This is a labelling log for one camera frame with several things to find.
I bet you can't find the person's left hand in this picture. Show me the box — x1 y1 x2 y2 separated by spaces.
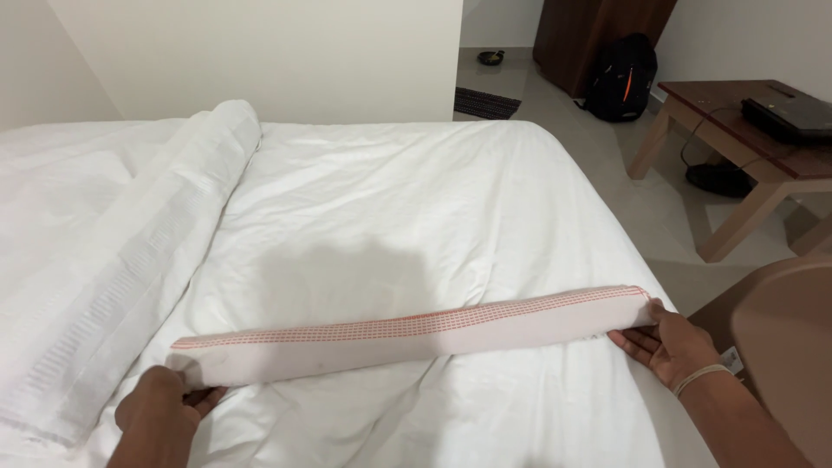
114 365 230 438

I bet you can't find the black power cable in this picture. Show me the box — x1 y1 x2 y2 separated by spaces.
680 105 790 171

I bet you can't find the folded white blanket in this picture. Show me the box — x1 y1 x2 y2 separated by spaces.
0 99 263 449

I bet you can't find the black laptop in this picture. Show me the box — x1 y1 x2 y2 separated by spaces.
741 96 832 146

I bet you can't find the wooden side table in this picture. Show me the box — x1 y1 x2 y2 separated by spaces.
627 79 832 264

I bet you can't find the white bed with sheet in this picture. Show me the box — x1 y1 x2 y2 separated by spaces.
0 117 722 468

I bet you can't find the dark wooden wardrobe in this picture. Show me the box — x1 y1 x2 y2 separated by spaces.
532 0 678 100

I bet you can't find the dark striped floor mat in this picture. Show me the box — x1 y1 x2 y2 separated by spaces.
454 86 523 121

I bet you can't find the black power adapter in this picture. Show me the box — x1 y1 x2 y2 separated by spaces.
685 162 755 199

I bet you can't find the beige wristband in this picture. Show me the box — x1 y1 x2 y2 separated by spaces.
672 363 734 399

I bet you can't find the person's right hand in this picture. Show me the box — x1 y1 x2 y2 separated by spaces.
607 298 722 392

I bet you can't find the brown chair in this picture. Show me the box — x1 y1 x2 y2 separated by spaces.
688 253 832 468

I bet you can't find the black backpack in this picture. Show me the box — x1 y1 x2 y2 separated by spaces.
575 32 659 124

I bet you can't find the white red-striped towel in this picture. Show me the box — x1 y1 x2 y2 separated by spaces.
165 285 657 392

